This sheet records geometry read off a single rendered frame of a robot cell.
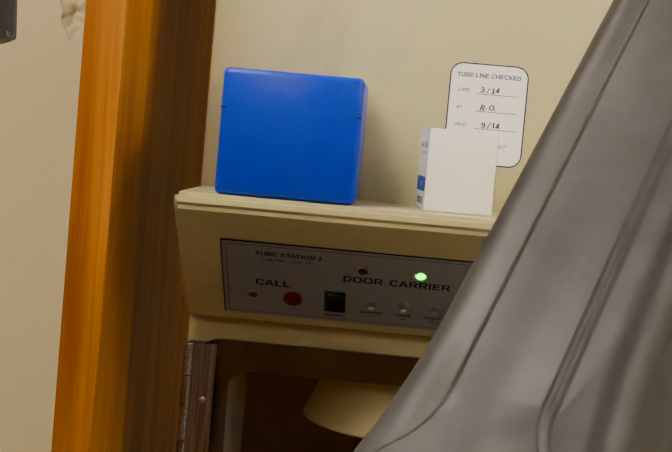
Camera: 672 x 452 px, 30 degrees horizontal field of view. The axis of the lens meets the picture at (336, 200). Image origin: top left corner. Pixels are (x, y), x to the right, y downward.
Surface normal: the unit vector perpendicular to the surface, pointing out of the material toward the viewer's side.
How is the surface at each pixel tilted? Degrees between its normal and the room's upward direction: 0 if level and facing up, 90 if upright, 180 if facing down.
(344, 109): 90
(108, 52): 90
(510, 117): 90
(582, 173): 44
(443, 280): 135
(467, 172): 90
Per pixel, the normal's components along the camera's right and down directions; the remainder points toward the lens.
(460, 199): 0.04, 0.06
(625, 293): -0.31, -0.72
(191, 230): -0.10, 0.73
